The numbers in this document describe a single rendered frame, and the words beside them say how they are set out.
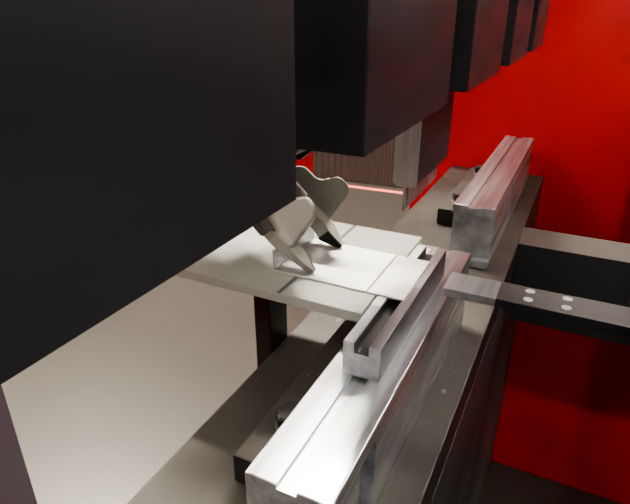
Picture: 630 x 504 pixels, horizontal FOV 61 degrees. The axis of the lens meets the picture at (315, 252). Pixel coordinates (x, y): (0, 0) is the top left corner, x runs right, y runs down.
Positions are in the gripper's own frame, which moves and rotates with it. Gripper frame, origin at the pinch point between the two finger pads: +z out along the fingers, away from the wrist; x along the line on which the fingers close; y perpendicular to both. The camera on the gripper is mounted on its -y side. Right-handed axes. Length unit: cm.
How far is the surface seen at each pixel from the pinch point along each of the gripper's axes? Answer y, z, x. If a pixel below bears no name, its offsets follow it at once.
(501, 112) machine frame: 4, 3, 86
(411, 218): -11.1, 7.9, 46.8
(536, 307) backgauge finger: 15.8, 13.9, -1.2
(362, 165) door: -147, -12, 323
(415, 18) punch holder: 24.7, -7.7, -17.5
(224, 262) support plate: -6.3, -4.4, -4.8
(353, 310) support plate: 5.1, 5.3, -7.6
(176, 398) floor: -131, 20, 67
